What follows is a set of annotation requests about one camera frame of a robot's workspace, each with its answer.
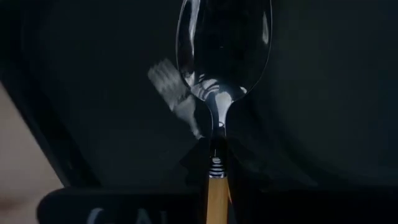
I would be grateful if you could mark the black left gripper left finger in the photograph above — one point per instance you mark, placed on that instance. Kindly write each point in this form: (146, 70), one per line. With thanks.
(199, 161)

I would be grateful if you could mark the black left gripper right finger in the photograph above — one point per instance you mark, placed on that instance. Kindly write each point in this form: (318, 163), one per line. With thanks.
(239, 161)

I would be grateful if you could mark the black plastic tray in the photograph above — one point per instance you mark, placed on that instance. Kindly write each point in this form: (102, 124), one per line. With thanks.
(311, 124)

